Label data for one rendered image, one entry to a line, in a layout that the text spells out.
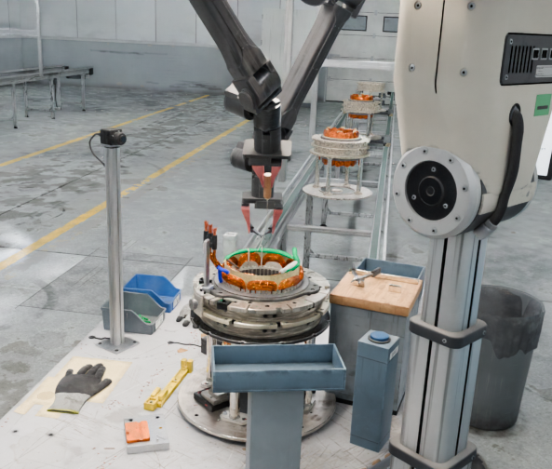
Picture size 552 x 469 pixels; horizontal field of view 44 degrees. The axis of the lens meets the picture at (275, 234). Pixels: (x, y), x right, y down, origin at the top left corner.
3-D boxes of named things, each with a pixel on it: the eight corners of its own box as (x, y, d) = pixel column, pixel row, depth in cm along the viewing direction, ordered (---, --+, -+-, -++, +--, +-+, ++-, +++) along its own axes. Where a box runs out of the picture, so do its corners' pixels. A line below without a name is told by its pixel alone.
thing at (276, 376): (210, 502, 134) (213, 371, 125) (208, 469, 144) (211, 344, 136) (336, 498, 137) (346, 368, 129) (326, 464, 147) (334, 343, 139)
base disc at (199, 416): (209, 351, 193) (209, 348, 192) (347, 373, 184) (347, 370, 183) (151, 424, 157) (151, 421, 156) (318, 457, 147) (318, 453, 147)
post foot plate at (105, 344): (140, 343, 198) (140, 341, 198) (116, 355, 191) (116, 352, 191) (118, 335, 203) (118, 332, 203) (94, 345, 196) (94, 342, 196)
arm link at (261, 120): (268, 107, 136) (287, 98, 140) (243, 97, 140) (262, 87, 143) (268, 138, 141) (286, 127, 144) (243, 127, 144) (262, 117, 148)
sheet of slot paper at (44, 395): (70, 355, 190) (70, 353, 190) (135, 362, 187) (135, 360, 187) (10, 412, 161) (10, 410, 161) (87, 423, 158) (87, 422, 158)
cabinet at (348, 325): (343, 366, 191) (350, 277, 183) (410, 380, 184) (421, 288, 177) (323, 398, 173) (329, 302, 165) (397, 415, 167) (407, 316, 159)
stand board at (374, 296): (350, 276, 183) (351, 268, 183) (422, 288, 177) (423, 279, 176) (329, 302, 165) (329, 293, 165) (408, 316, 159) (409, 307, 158)
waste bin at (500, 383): (438, 388, 339) (451, 281, 322) (518, 397, 333) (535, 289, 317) (443, 429, 303) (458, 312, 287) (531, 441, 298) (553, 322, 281)
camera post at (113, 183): (125, 344, 197) (120, 145, 181) (116, 347, 195) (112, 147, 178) (117, 341, 199) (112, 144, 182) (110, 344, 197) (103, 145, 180)
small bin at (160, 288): (182, 298, 232) (182, 277, 230) (170, 314, 219) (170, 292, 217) (136, 293, 234) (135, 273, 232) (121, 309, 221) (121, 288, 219)
